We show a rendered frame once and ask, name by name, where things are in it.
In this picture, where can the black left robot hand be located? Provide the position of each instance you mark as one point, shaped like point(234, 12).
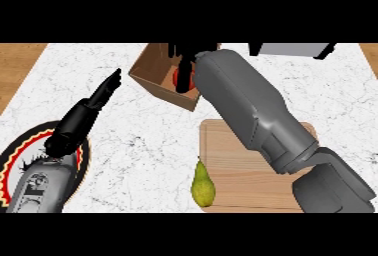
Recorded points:
point(79, 121)

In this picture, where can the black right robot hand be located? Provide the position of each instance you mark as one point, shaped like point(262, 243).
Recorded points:
point(186, 71)

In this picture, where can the red tomato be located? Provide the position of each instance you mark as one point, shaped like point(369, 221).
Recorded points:
point(175, 77)

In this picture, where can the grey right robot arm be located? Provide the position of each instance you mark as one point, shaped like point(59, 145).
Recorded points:
point(267, 123)

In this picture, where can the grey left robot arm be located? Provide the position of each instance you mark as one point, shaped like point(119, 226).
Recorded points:
point(42, 186)

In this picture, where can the brown cardboard box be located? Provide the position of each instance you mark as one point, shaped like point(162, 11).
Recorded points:
point(157, 75)

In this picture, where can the wooden cutting board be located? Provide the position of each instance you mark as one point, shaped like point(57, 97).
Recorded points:
point(246, 186)

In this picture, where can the round black red placemat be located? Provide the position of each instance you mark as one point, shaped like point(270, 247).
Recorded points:
point(16, 156)

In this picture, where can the grey appliance with black legs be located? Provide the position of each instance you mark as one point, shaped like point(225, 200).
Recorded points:
point(290, 49)

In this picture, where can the green pear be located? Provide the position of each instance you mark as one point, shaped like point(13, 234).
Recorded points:
point(203, 188)

